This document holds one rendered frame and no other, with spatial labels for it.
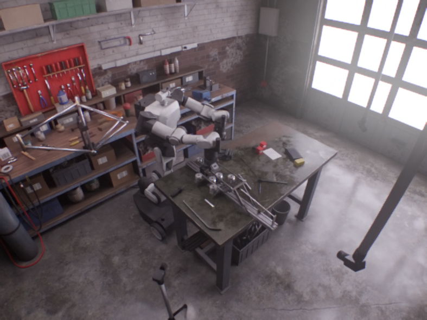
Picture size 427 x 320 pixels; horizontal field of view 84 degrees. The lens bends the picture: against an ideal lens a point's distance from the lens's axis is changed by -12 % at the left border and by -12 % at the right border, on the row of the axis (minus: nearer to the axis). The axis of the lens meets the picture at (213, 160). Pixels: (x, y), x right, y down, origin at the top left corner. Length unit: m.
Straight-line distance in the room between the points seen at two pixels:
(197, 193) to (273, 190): 0.57
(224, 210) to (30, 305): 1.96
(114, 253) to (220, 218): 1.38
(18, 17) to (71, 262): 2.33
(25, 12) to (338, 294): 3.76
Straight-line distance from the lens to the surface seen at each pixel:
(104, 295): 2.65
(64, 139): 3.11
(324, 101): 4.74
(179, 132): 1.84
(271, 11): 4.81
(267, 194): 2.00
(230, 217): 1.82
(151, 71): 3.65
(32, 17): 2.96
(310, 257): 2.82
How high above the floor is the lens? 2.26
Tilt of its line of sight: 37 degrees down
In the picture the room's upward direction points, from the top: straight up
